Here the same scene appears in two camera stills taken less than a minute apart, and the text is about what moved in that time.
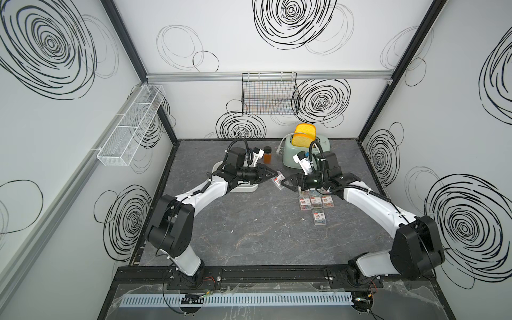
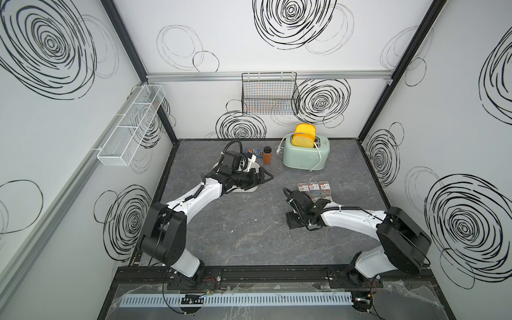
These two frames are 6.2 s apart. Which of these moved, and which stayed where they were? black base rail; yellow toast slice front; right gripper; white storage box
Moved: right gripper
Stayed: yellow toast slice front; white storage box; black base rail
